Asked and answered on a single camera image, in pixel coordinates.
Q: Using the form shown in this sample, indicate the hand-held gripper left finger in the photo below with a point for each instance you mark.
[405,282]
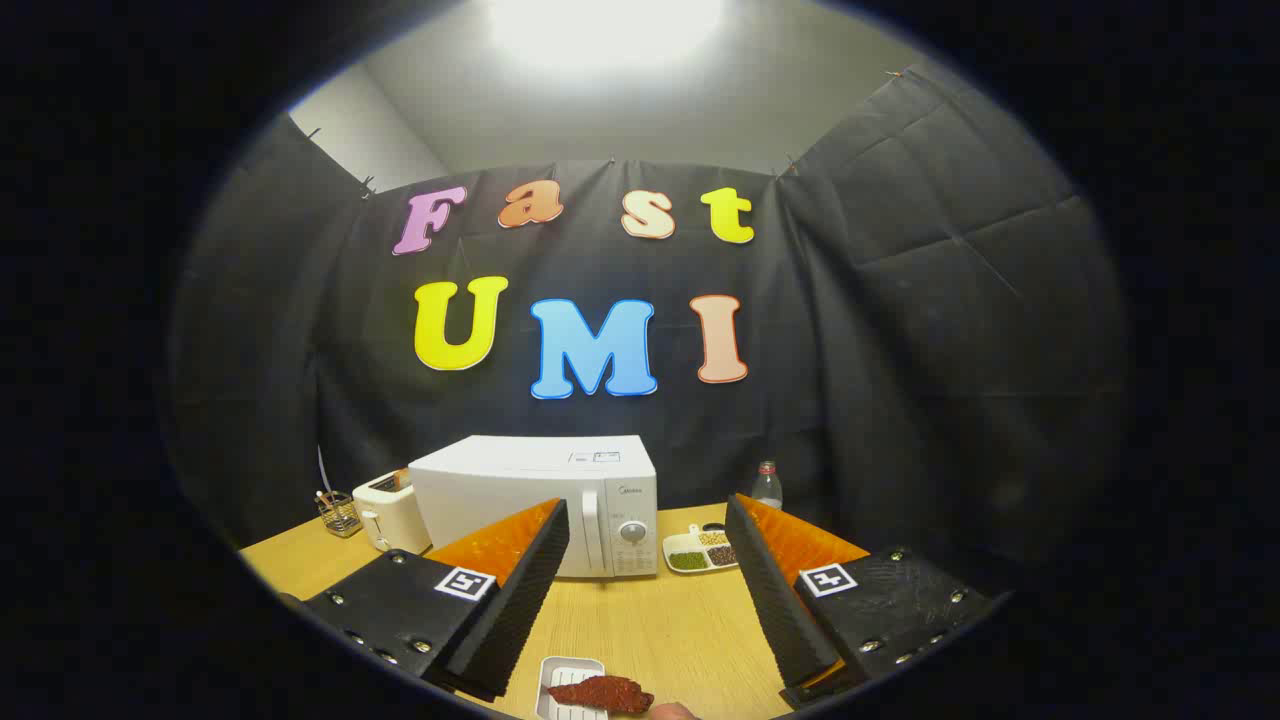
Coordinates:
[525,600]

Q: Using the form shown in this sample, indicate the white toaster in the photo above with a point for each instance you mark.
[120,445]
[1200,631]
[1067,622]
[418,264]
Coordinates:
[390,512]

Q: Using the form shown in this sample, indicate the white ribbed tray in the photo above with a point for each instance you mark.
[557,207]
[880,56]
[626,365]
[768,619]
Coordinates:
[570,667]

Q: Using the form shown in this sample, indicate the clear plastic bottle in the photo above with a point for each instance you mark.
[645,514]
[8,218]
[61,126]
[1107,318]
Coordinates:
[767,490]

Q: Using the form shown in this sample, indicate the black backdrop cloth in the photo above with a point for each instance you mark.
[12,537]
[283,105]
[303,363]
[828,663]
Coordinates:
[900,350]

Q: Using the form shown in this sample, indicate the white divided dish with beans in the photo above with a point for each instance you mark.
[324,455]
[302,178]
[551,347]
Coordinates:
[682,545]

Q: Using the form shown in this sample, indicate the white toaster oven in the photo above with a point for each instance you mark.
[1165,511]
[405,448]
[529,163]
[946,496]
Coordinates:
[520,480]

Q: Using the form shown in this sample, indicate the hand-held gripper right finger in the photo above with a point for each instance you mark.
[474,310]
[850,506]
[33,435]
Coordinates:
[775,600]

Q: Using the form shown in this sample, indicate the red-brown meat piece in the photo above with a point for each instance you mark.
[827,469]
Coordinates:
[600,692]

